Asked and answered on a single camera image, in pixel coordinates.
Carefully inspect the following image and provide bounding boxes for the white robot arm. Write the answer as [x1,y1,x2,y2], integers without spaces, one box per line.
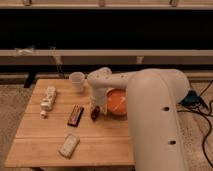
[87,67,189,171]

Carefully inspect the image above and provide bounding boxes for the dark red pepper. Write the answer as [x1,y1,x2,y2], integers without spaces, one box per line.
[91,106,100,121]

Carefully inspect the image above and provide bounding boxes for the orange ceramic bowl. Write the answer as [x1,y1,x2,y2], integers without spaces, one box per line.
[107,89,127,116]

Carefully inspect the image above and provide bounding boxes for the dark chocolate bar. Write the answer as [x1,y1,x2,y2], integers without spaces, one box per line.
[67,105,84,127]

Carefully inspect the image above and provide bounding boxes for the white plastic cup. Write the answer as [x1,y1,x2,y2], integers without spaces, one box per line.
[69,72,85,93]

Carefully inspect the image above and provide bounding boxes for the white bottle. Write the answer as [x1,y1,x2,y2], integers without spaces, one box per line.
[40,86,57,118]

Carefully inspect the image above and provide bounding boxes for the white wrapped packet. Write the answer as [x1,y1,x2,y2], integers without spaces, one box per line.
[59,134,80,158]

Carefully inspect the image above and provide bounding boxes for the wooden table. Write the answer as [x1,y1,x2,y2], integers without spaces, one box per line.
[5,79,134,167]

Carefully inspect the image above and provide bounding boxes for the blue power device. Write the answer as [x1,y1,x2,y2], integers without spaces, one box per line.
[181,90,199,106]

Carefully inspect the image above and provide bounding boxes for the long white rail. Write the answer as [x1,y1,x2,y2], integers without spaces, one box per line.
[0,49,213,66]

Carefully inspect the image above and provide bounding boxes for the black cables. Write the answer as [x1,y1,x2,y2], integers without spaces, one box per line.
[177,79,213,168]

